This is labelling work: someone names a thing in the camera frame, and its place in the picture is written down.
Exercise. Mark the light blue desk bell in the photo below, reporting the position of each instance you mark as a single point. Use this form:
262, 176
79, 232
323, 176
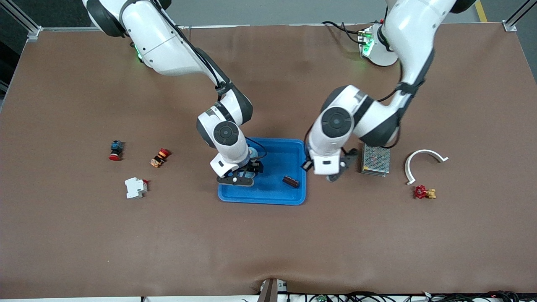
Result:
253, 152
245, 172

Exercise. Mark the long brown capacitor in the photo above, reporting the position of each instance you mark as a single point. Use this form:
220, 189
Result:
290, 181

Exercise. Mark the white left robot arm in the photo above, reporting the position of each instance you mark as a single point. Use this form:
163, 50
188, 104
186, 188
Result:
415, 33

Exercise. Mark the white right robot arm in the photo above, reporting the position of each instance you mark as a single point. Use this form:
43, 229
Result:
159, 42

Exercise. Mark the blue plastic tray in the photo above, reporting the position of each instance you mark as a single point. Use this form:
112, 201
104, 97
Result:
272, 191

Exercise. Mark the metal mesh power supply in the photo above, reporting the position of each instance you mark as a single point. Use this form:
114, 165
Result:
375, 161

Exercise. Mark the white curved plastic clamp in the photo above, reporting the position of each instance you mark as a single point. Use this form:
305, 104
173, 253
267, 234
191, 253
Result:
407, 170

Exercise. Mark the white circuit breaker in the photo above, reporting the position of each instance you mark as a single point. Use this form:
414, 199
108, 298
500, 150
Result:
135, 188

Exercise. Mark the red emergency stop button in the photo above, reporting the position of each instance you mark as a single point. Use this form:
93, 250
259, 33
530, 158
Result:
114, 157

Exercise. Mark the grey table edge clamp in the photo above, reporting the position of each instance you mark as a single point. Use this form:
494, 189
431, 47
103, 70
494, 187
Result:
270, 291

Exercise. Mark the red yellow push switch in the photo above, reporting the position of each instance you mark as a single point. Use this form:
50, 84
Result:
158, 159

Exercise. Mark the aluminium frame post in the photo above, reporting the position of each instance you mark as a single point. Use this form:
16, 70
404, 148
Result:
34, 32
509, 26

